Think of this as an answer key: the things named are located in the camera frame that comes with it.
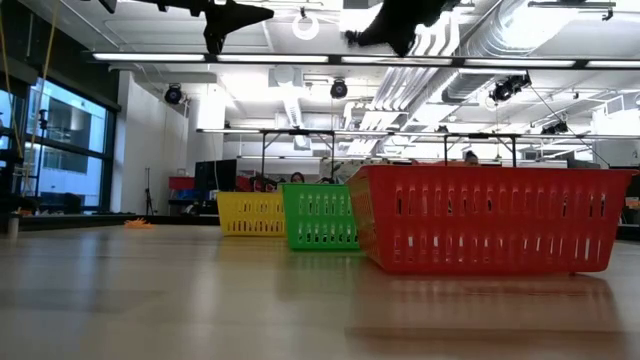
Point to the yellow plastic basket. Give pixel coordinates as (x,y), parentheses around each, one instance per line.
(250,215)

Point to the black aluminium table frame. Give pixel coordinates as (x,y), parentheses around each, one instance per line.
(75,221)

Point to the large dark-framed window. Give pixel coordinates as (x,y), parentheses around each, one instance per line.
(70,125)

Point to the blue storage bin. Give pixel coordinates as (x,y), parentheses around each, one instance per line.
(185,194)

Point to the red plastic basket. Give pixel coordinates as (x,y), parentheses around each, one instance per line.
(490,225)

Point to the black Halloween decoration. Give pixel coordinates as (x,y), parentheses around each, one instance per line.
(352,37)

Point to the person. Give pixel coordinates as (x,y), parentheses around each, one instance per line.
(297,177)
(264,185)
(471,159)

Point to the red storage bin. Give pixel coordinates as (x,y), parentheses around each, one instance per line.
(181,183)

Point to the long black linear light fixture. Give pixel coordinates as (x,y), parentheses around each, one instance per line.
(150,57)

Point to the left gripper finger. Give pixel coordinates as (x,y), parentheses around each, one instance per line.
(237,9)
(237,24)

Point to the black metal rig frame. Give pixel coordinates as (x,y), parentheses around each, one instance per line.
(297,132)
(480,135)

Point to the thin black tripod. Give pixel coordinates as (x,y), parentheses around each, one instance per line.
(148,197)

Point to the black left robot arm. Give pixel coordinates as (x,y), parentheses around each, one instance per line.
(190,5)

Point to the black monitor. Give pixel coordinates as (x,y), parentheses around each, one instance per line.
(215,175)

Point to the white cup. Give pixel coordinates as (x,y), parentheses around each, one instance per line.
(13,227)

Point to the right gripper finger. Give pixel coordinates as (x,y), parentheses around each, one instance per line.
(380,36)
(382,17)

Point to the orange Halloween decoration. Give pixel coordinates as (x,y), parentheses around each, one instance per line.
(138,224)

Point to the black spotlight cluster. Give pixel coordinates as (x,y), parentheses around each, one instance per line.
(502,91)

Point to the black ceiling rail fixture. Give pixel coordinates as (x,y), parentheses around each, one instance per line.
(570,4)

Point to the silver ventilation duct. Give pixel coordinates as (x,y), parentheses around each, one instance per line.
(500,35)

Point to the green plastic basket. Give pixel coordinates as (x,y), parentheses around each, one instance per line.
(320,220)

